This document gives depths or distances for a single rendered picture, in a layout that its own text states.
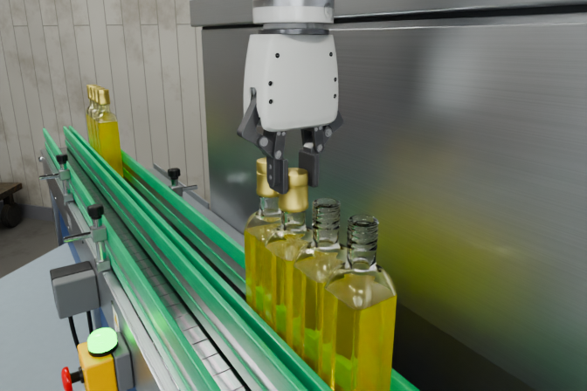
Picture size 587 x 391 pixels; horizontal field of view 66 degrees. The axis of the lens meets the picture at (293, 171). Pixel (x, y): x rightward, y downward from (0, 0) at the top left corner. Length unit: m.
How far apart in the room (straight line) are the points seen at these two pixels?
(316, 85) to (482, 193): 0.20
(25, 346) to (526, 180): 1.19
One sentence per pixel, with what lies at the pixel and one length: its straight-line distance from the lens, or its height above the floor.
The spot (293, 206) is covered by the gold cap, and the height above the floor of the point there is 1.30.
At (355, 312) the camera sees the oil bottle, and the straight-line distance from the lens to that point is 0.44.
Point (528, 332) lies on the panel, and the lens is 0.51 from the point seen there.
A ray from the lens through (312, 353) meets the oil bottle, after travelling 0.53.
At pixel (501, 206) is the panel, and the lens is 0.48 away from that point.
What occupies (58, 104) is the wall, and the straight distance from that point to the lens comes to 3.95.
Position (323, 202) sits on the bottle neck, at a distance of 0.49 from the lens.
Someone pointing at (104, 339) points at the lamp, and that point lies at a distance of 0.82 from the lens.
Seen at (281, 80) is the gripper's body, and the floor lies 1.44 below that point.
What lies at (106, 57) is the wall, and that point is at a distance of 3.59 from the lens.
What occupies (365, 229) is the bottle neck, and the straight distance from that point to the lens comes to 0.43.
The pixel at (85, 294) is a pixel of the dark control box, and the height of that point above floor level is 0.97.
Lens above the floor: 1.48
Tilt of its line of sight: 16 degrees down
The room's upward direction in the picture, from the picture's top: straight up
